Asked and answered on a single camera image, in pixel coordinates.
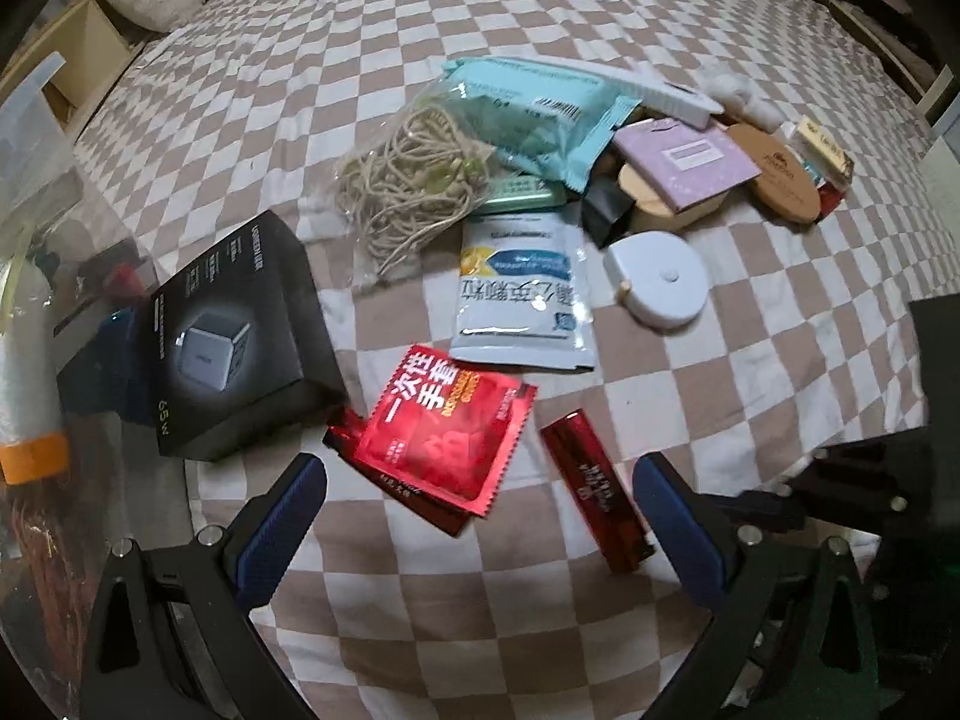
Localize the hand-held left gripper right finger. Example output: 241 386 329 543
632 452 882 720

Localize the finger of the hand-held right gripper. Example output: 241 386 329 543
799 427 935 522
694 490 807 537

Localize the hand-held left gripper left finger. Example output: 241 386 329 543
79 452 329 720

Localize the clear plastic storage container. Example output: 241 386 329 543
0 52 197 720

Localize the long dark red box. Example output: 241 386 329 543
540 409 657 575

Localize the dark red foil packet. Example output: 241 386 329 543
322 405 470 537

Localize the bright red foil packet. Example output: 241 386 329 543
352 345 539 517

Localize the black charger box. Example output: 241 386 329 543
56 210 350 462

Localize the dark blue box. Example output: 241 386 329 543
90 311 158 421

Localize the white tape measure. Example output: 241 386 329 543
604 232 710 331

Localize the flat red box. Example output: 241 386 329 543
814 180 847 222

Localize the white blue sachet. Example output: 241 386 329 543
450 214 595 372

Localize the white tube with orange band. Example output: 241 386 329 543
0 262 72 485

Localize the round cork coaster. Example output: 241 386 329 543
726 124 822 226

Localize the small yellow red box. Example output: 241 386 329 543
795 118 854 185

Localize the small black pouch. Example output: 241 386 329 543
581 180 635 248

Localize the bamboo box with pink lid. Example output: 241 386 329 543
615 120 760 235

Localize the light green packet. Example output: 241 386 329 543
476 176 563 215

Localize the white cloth bundle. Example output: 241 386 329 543
690 64 785 128

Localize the long white plastic tool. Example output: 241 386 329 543
495 56 725 128

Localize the teal wet wipes packet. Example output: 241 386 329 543
441 58 642 192

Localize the checkered bed sheet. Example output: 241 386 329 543
71 0 931 720

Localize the wooden bedside shelf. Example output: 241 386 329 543
0 0 147 143

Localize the bagged beige rope bundle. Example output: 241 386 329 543
304 86 500 293

